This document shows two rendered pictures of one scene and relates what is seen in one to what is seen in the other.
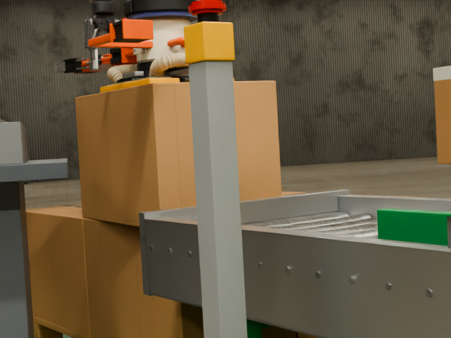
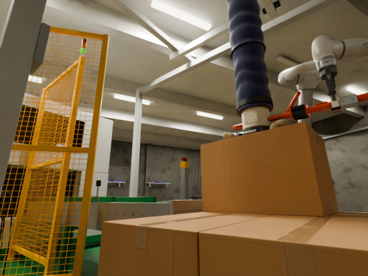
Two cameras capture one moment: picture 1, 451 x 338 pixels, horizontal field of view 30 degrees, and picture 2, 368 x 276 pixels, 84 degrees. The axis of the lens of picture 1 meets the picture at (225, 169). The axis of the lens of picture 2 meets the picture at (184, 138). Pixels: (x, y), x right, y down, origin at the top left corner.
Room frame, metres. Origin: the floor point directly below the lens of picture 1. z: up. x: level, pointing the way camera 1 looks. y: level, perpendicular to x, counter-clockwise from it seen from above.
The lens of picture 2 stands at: (3.64, -0.63, 0.62)
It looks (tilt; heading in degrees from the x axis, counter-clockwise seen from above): 17 degrees up; 163
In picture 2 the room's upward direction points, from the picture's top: 1 degrees counter-clockwise
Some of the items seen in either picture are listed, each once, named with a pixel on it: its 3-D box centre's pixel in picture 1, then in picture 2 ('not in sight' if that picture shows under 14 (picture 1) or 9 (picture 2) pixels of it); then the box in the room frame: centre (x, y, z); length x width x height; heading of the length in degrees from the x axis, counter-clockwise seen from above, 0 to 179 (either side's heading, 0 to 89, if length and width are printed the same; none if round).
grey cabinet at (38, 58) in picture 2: not in sight; (38, 49); (2.21, -1.24, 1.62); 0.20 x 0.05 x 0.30; 34
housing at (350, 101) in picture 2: (101, 64); (348, 102); (3.00, 0.42, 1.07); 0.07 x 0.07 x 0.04; 33
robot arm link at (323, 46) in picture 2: not in sight; (325, 49); (2.96, 0.41, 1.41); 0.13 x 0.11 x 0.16; 66
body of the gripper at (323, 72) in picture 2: (103, 16); (329, 78); (2.96, 0.40, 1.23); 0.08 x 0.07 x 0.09; 122
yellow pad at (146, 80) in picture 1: (137, 80); not in sight; (2.56, 0.25, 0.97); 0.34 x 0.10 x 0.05; 33
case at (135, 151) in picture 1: (172, 153); (263, 174); (2.63, 0.16, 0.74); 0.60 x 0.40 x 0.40; 30
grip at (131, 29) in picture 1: (131, 31); not in sight; (2.22, 0.23, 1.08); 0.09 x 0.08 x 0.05; 123
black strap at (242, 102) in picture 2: (160, 9); (254, 106); (2.61, 0.17, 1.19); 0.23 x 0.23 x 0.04
